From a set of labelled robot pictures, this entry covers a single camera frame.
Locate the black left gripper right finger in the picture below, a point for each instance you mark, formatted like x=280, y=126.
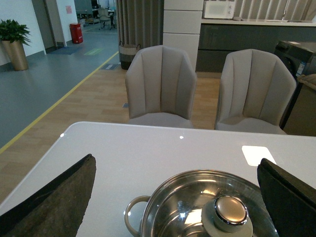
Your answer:
x=290, y=202

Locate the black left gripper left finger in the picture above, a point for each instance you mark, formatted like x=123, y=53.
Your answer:
x=55, y=210

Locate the glass pot lid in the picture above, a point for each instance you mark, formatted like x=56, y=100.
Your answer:
x=229, y=217

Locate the stainless steel pot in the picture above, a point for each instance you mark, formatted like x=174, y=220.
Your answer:
x=177, y=205

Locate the beige right dining chair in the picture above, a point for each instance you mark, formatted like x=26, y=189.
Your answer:
x=255, y=89

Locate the beige dining chair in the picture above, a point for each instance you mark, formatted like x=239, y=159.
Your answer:
x=160, y=85
x=255, y=89

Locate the black washing machine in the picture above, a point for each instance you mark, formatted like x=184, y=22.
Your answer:
x=298, y=57

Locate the beige left dining chair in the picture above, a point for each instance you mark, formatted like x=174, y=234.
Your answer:
x=160, y=85

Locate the woven laundry basket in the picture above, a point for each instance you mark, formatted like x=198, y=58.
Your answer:
x=127, y=53

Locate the red bin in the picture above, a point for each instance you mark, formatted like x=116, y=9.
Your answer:
x=76, y=33

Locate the green potted plant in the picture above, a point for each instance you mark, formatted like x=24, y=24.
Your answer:
x=13, y=36

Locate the grey kitchen counter cabinet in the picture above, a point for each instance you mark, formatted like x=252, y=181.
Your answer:
x=216, y=41

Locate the grey office chair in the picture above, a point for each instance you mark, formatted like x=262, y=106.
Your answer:
x=104, y=18

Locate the grey curtain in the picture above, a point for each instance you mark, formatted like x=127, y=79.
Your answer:
x=140, y=22

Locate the white microwave oven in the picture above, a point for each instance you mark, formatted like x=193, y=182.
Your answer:
x=219, y=9

